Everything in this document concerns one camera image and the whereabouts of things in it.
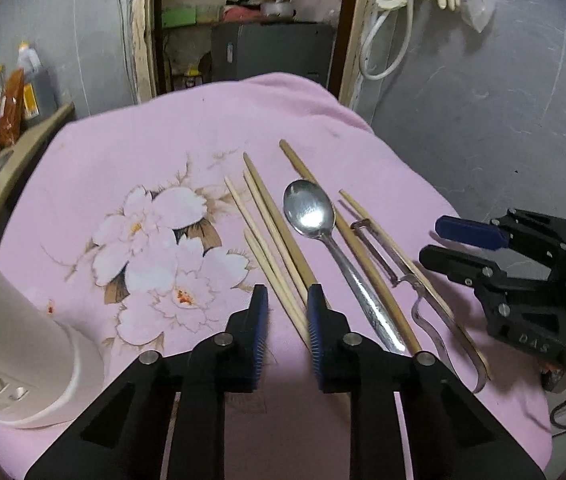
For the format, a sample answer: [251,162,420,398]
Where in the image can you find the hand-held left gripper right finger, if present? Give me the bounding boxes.
[307,284,526,480]

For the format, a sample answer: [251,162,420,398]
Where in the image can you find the plastic oil jug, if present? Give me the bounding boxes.
[16,41,60,121]

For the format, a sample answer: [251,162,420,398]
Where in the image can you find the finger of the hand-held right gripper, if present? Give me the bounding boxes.
[418,244,564,313]
[435,208,566,273]

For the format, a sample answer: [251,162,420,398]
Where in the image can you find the pink floral cloth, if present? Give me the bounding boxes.
[0,72,554,480]

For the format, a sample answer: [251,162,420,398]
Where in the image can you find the orange spice bag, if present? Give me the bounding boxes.
[0,69,27,150]

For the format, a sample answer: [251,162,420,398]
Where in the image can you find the metal pot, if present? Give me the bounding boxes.
[260,1,297,19]

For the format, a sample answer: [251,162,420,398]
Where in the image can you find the pink cloth bundle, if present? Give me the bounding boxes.
[223,6,260,22]

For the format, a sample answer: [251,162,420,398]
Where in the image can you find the wooden shelf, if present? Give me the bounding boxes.
[155,0,276,92]

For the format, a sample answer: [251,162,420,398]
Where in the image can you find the white plastic utensil holder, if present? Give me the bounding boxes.
[0,225,106,431]

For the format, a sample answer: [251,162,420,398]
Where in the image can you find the dark grey cabinet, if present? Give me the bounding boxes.
[210,21,336,86]

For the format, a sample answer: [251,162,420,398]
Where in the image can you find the brown bamboo chopstick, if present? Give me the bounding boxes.
[338,189,492,380]
[278,140,424,357]

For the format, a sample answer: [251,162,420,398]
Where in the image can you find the metal peeler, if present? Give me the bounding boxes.
[350,219,488,394]

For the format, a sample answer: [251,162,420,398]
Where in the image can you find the white hose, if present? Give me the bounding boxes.
[359,0,416,81]

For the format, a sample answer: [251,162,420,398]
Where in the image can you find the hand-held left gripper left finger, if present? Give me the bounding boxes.
[23,284,270,480]

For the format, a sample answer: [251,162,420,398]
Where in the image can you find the wooden door frame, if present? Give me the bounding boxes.
[130,0,381,106]

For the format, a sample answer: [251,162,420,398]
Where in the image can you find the metal spoon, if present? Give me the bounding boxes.
[283,179,408,355]

